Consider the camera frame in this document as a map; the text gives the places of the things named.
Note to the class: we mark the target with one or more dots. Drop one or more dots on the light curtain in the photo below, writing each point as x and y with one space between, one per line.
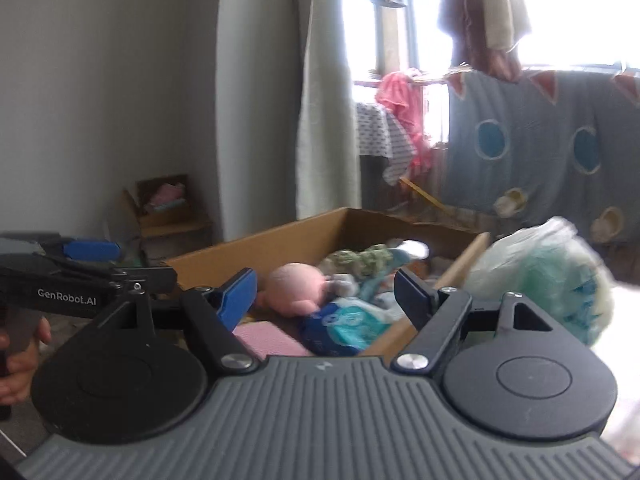
325 110

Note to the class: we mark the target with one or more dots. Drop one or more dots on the plastic bag with green contents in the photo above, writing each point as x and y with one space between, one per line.
540 270

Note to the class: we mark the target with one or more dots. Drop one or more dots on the brown hanging garment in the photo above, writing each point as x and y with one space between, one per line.
470 20

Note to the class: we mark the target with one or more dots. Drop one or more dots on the star print cloth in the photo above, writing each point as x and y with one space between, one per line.
380 140

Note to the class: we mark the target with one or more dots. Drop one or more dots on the pink clothes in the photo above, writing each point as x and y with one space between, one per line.
405 105

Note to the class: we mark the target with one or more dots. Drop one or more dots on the blue wet wipes pack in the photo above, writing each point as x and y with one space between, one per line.
340 330

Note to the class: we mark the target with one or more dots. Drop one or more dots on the pink folded item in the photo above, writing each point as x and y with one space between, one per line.
167 197

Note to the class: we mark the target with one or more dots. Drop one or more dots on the blue blanket with circles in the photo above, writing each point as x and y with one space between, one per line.
540 160

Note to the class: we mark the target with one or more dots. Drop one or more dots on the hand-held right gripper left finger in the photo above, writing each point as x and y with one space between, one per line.
237 300

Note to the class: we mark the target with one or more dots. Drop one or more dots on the pink round plush toy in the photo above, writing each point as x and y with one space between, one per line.
295 285

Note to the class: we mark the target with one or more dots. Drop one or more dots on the white sock with dark stripes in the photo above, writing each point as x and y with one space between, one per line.
340 285

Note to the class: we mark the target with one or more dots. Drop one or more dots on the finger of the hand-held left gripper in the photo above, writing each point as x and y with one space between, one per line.
95 251
155 277

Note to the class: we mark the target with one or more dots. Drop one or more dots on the large cardboard box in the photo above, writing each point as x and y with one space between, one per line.
300 240

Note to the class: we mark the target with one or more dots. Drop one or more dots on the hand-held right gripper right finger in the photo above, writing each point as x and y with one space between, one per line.
412 292

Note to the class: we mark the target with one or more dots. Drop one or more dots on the yellow pole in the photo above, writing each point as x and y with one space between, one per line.
425 192

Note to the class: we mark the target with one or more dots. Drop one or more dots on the small open cardboard box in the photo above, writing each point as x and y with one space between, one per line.
170 225

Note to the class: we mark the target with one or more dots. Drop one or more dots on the cream hanging garment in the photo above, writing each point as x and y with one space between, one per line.
507 5

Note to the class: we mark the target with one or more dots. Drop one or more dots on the person's left hand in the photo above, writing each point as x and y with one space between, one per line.
25 372

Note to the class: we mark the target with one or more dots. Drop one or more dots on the green scrunchie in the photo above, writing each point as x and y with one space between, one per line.
360 259

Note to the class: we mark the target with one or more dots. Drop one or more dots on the pink knitted cloth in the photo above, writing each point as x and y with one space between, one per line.
270 342

